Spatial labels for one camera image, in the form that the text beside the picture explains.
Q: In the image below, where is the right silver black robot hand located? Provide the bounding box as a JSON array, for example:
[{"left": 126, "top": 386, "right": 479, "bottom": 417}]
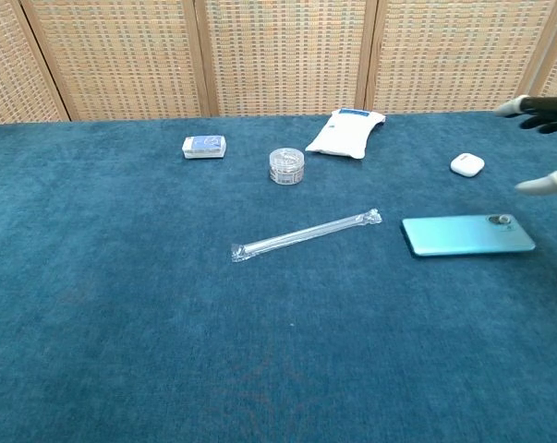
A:
[{"left": 493, "top": 90, "right": 557, "bottom": 196}]

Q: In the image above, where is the smartphone black screen teal back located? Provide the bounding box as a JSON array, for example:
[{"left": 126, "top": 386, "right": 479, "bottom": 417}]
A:
[{"left": 400, "top": 212, "right": 538, "bottom": 258}]

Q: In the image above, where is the white earbuds case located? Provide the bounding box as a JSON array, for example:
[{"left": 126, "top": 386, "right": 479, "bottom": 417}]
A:
[{"left": 449, "top": 151, "right": 486, "bottom": 178}]

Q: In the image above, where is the white soft tissue pack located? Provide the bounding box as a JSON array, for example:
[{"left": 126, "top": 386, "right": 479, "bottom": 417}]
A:
[{"left": 304, "top": 107, "right": 387, "bottom": 161}]

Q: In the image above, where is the clear round jar of clips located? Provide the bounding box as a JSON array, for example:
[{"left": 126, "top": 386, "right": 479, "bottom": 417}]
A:
[{"left": 268, "top": 147, "right": 307, "bottom": 186}]

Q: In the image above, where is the straw in clear wrapper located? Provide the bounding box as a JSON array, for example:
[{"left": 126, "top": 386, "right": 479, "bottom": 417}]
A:
[{"left": 229, "top": 208, "right": 383, "bottom": 265}]

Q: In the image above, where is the small blue white card box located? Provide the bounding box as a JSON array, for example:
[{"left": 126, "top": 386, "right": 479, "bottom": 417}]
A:
[{"left": 181, "top": 133, "right": 228, "bottom": 161}]

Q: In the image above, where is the blue carpet table mat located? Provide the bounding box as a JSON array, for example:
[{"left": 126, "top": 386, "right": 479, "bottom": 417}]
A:
[{"left": 0, "top": 109, "right": 557, "bottom": 443}]

